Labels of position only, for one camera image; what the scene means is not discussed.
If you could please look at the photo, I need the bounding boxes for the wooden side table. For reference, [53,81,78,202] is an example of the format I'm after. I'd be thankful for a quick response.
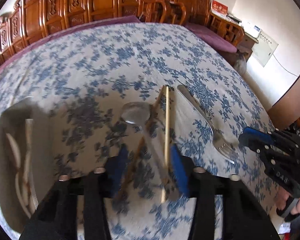
[236,32,258,61]

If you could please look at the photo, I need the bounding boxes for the metal fork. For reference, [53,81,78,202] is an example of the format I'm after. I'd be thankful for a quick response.
[177,85,238,164]

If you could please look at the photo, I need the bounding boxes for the carved wooden armchair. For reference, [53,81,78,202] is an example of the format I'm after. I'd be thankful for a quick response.
[168,0,244,47]

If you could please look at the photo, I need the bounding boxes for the white wall electrical box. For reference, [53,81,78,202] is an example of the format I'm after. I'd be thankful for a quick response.
[252,30,279,67]

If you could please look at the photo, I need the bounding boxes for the light bamboo chopstick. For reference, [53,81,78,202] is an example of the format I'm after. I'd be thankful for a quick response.
[164,86,170,172]

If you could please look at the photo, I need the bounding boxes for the carved wooden sofa bench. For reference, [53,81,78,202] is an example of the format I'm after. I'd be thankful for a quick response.
[0,0,168,67]

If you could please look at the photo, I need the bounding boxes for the metal spoon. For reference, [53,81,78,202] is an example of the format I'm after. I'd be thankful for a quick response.
[121,102,179,201]

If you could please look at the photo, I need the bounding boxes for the white plastic spoon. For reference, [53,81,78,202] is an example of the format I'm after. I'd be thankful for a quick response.
[6,133,31,218]

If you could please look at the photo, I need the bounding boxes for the purple armchair cushion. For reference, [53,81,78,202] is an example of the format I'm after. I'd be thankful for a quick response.
[184,22,237,53]

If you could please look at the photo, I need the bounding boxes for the white plastic fork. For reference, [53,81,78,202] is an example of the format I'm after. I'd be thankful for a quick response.
[21,119,38,215]

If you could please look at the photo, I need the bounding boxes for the person's right hand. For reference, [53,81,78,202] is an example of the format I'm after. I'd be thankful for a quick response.
[275,188,300,222]

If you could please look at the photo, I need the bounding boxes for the blue floral tablecloth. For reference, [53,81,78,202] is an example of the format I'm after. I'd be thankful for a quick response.
[0,22,281,240]

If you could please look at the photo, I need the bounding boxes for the dark brown chopstick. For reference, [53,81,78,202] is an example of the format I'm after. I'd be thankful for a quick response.
[116,85,166,201]

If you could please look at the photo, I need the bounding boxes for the purple sofa cushion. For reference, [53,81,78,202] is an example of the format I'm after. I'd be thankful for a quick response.
[0,15,141,73]

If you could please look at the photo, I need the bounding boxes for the rectangular metal tray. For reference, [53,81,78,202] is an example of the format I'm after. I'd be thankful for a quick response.
[0,97,55,233]

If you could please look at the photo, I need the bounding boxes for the red calendar card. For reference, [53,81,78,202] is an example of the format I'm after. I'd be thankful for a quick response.
[211,0,228,18]

